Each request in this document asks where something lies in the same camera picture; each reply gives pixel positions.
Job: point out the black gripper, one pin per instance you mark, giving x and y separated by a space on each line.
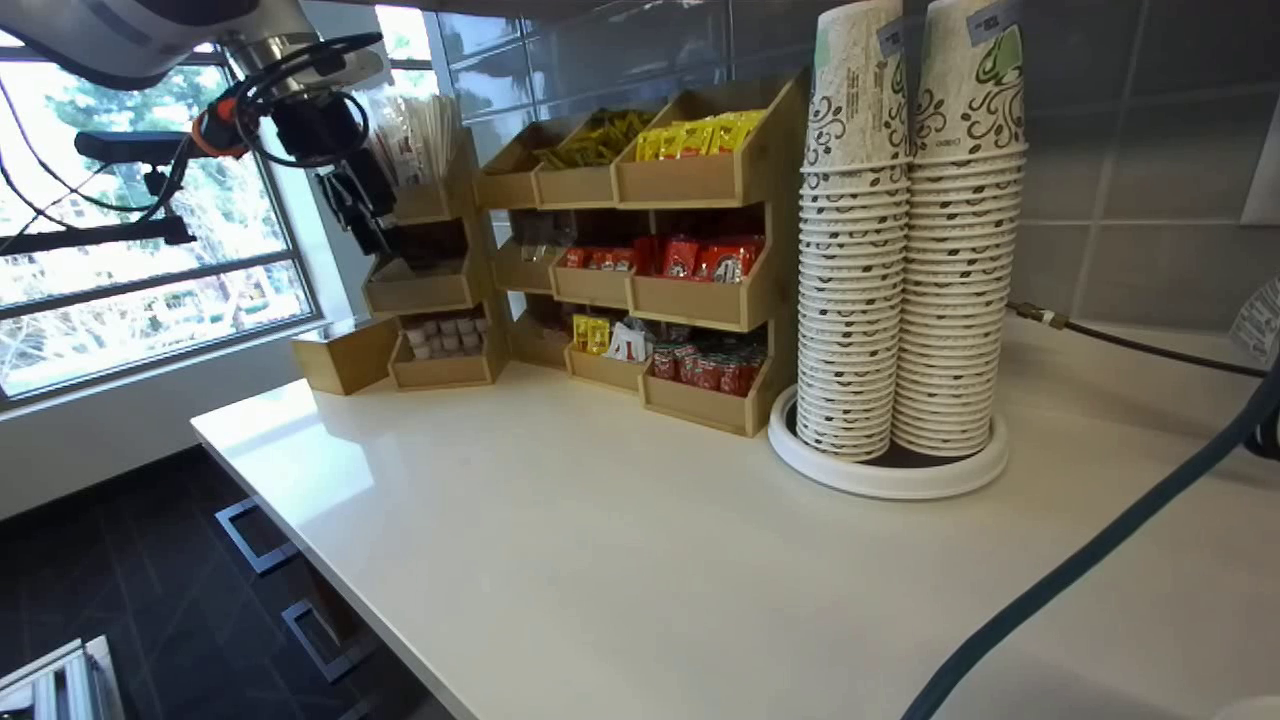
316 130

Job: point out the dark brown packets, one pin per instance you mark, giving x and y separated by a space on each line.
431 240

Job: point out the printed paper cup stack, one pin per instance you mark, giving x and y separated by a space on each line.
961 266
850 266

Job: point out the grey cup holder post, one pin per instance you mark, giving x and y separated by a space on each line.
914 66

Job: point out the clear plastic wrap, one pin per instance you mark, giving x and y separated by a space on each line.
1262 320

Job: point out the white round cup tray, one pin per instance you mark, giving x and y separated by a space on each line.
803 453

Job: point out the large wooden nine-bin rack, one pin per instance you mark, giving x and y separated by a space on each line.
694 307

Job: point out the small wooden box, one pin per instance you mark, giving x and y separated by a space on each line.
345 357

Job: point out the grey brown packets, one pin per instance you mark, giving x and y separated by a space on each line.
539 240

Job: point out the red packets with white print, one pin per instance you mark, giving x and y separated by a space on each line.
711 259

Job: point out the olive yellow packets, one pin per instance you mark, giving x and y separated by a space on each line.
597 139

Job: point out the bright yellow packets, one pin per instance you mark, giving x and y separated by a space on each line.
700 134

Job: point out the pale creamer cups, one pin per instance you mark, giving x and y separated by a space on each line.
444 337

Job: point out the small red packets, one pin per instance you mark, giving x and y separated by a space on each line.
606 259

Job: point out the dark red packets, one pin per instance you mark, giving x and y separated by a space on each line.
705 365

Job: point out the white frame object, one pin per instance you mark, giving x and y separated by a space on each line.
60 681

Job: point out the black camera stand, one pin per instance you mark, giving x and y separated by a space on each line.
121 147

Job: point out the yellow tea packet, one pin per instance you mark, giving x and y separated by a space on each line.
590 335

